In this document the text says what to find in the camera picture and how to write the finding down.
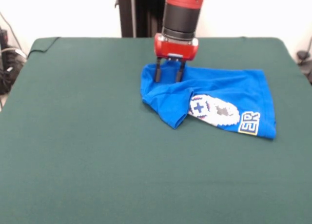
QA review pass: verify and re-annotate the dark grey floor stand base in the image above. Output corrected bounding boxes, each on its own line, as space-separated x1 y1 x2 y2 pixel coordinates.
296 50 312 85
0 27 27 95

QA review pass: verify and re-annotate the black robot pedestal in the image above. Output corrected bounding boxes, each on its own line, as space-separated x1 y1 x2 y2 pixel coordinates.
117 0 166 38

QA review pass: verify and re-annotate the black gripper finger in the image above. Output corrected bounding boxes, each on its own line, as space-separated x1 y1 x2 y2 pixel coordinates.
155 58 162 83
175 60 187 83

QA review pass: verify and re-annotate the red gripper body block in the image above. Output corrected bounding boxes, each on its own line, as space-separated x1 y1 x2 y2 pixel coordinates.
153 33 199 61

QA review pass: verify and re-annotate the blue printed T-shirt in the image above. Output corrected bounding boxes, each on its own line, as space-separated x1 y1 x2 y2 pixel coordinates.
140 62 277 141

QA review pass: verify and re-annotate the dark green table cloth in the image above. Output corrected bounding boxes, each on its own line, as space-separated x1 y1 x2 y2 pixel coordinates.
0 37 312 224

